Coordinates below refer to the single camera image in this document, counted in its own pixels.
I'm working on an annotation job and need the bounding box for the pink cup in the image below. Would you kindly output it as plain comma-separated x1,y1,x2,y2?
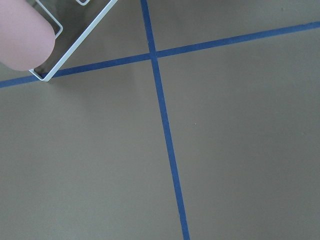
0,0,56,71

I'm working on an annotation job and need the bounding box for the white wire rack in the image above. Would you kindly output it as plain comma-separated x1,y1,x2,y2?
27,0,118,82

